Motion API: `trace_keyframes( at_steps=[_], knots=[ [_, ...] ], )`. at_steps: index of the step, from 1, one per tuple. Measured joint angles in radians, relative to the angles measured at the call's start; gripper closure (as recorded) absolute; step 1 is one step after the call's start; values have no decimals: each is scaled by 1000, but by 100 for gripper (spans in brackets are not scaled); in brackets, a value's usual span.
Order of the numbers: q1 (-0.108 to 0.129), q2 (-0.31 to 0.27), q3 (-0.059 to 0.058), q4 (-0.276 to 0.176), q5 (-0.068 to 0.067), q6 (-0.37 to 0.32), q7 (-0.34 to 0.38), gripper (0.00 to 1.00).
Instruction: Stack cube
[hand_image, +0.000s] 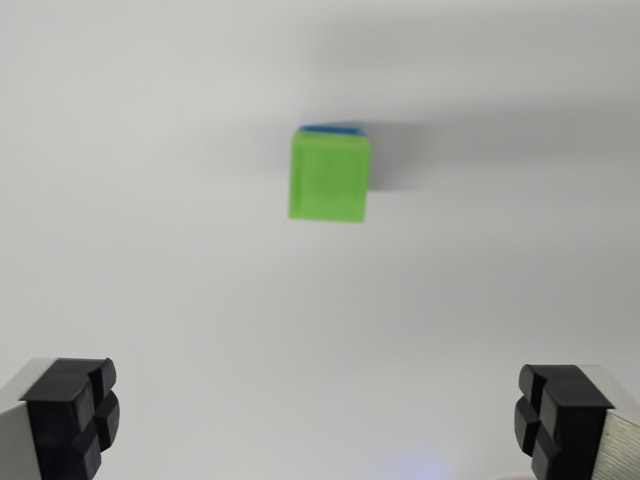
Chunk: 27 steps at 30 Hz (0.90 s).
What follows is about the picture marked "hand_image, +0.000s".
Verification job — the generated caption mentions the blue cube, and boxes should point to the blue cube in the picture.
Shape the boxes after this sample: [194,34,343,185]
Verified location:
[297,122,365,137]

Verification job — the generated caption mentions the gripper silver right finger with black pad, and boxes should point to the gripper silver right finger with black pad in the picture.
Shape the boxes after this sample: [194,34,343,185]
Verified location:
[512,363,640,480]

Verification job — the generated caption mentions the green cube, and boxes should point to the green cube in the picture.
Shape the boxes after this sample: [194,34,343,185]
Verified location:
[287,130,374,224]

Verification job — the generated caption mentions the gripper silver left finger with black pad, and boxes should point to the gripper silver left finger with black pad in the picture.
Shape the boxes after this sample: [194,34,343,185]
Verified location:
[0,356,121,480]

